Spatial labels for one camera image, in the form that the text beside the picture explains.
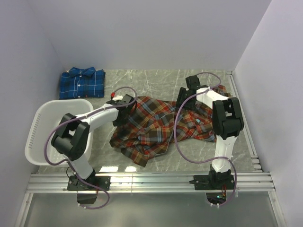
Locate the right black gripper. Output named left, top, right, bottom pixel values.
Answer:
left=175, top=87, right=196, bottom=111

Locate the red brown plaid shirt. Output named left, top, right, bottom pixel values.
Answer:
left=109, top=96, right=216, bottom=167

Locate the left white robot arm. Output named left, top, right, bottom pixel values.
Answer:
left=51, top=93, right=136, bottom=191

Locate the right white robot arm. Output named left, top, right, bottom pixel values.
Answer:
left=177, top=75, right=244, bottom=190

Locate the folded blue plaid shirt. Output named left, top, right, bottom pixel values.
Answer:
left=59, top=67, right=106, bottom=100

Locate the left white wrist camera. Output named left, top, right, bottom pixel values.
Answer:
left=110, top=92, right=123, bottom=101

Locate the aluminium side rail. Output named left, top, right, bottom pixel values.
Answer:
left=226, top=71, right=263, bottom=173

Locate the aluminium mounting rail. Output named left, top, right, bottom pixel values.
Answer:
left=26, top=172, right=276, bottom=193

